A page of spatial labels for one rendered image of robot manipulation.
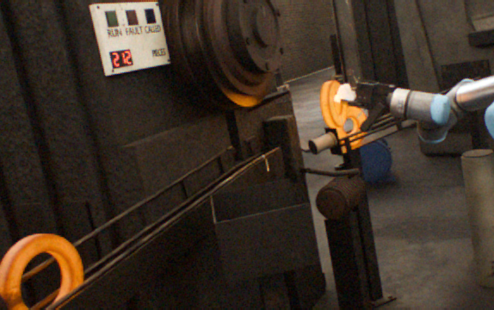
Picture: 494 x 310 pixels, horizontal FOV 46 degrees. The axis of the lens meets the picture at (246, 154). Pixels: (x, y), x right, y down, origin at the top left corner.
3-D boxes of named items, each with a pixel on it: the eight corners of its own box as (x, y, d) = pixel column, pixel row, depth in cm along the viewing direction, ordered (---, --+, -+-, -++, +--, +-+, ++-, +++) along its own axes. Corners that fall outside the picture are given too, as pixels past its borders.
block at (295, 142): (272, 185, 212) (260, 120, 207) (281, 178, 218) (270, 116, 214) (299, 183, 206) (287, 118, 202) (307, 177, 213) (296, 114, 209)
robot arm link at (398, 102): (409, 115, 187) (401, 120, 179) (393, 113, 189) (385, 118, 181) (413, 88, 184) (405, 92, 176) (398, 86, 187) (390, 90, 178)
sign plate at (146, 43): (105, 76, 150) (89, 5, 147) (165, 64, 172) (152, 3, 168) (111, 74, 149) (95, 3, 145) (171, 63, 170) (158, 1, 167)
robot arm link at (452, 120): (458, 128, 192) (457, 110, 181) (432, 151, 191) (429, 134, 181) (436, 112, 197) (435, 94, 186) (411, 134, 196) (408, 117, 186)
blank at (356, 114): (346, 154, 221) (351, 155, 218) (321, 127, 215) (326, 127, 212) (369, 123, 224) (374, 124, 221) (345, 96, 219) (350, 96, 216)
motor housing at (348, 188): (334, 324, 217) (310, 188, 207) (354, 297, 235) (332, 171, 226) (367, 327, 210) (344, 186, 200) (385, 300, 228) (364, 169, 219)
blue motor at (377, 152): (350, 192, 387) (342, 143, 381) (349, 172, 442) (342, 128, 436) (398, 186, 381) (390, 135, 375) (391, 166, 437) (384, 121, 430)
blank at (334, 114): (315, 88, 187) (325, 86, 185) (332, 77, 199) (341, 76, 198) (325, 133, 190) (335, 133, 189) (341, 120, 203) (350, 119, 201)
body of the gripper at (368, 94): (362, 79, 191) (398, 84, 186) (359, 104, 194) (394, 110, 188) (355, 82, 185) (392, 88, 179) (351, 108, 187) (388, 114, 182)
